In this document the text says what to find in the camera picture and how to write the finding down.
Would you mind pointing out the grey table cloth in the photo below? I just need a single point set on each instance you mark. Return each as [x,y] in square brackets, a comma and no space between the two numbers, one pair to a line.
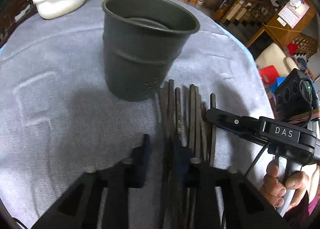
[58,117]

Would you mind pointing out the dark chopstick on cloth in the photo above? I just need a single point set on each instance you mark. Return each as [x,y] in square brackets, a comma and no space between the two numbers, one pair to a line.
[200,130]
[192,118]
[212,153]
[178,112]

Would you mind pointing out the wall calendar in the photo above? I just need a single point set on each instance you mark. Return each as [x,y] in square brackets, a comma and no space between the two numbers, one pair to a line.
[292,13]

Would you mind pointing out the dark chopstick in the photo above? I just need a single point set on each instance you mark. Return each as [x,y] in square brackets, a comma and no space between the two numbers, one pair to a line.
[167,109]
[178,112]
[212,153]
[200,130]
[192,118]

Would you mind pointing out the right hand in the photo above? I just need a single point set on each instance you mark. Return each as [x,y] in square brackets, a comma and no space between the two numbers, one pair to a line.
[273,190]

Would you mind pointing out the white plastic bowl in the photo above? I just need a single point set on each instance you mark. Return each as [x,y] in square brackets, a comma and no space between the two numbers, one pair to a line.
[50,9]

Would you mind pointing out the dark metal utensil cup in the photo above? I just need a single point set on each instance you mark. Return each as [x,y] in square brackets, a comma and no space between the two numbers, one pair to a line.
[142,39]

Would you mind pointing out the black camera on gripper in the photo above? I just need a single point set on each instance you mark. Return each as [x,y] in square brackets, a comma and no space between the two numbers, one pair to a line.
[296,99]

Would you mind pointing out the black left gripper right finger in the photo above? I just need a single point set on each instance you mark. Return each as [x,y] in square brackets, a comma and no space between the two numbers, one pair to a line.
[180,164]

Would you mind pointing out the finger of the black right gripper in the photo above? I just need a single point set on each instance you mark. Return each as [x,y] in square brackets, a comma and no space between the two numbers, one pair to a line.
[242,126]

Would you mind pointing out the beige armchair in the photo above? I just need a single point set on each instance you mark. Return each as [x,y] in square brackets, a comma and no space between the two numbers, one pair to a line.
[273,55]

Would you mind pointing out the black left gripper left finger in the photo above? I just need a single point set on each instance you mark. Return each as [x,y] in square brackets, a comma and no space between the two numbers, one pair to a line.
[139,166]

